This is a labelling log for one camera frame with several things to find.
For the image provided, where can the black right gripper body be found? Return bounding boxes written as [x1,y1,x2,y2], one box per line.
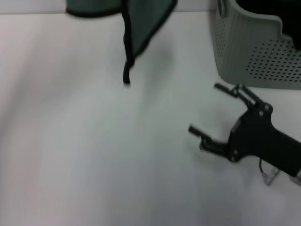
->
[226,100,301,178]

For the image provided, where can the green and yellow towel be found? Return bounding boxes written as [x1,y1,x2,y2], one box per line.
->
[65,0,178,84]

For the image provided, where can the right wrist plug with cable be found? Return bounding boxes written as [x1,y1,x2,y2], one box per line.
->
[258,158,282,186]

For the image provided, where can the grey perforated plastic storage box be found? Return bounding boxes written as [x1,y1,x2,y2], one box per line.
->
[213,0,301,91]

